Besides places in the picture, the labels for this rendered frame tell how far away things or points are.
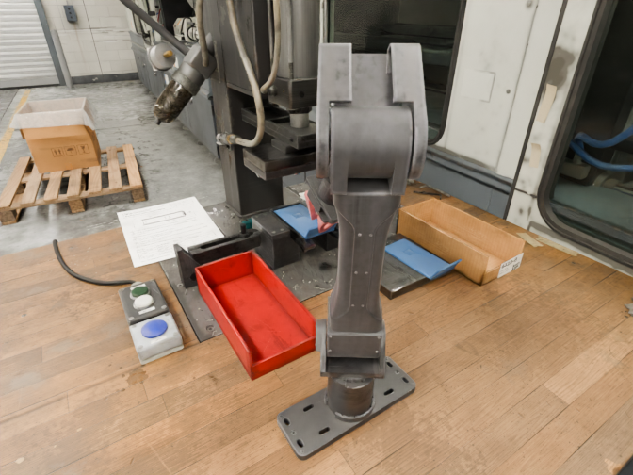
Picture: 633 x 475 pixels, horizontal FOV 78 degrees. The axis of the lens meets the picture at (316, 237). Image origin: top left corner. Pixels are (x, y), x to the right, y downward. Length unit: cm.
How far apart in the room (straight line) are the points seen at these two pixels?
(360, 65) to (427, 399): 45
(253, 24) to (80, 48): 917
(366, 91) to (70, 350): 62
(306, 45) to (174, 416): 62
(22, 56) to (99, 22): 157
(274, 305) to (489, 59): 88
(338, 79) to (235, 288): 53
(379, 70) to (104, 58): 960
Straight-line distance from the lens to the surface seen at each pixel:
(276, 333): 69
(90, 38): 990
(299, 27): 74
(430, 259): 86
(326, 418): 58
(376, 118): 34
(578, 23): 107
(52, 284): 96
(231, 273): 80
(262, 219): 86
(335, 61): 37
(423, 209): 101
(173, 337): 68
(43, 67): 991
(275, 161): 74
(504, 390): 67
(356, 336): 48
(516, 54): 120
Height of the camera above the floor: 139
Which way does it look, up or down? 31 degrees down
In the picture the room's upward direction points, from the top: straight up
